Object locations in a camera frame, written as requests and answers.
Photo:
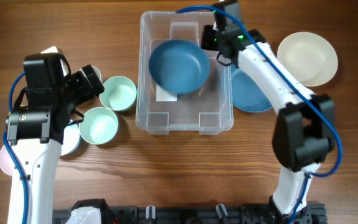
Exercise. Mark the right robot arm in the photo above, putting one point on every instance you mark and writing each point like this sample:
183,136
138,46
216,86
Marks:
305,141

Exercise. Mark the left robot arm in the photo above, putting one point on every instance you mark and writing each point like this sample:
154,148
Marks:
35,130

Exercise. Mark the pink bowl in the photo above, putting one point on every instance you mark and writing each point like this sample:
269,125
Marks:
6,163

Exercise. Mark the clear plastic storage bin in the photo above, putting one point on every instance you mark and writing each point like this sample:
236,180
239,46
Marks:
208,110

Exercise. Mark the light blue bowl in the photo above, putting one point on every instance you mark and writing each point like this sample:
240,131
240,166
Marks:
71,139

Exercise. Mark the blue plate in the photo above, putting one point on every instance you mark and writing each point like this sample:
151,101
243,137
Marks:
179,66
246,95

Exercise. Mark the green bowl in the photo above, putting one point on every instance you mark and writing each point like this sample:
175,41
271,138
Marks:
100,125
119,93

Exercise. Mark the cream plate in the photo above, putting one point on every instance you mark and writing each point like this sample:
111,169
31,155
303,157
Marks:
310,58

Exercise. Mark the grey cup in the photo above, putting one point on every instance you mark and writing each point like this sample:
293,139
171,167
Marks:
97,72

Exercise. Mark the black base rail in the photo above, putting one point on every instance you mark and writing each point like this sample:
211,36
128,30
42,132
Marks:
247,213

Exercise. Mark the white label in bin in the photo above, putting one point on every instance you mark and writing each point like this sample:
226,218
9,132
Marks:
164,96

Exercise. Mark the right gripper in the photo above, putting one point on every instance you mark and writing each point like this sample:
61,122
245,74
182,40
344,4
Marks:
207,42

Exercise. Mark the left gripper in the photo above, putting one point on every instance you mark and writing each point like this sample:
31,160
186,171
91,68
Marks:
87,91

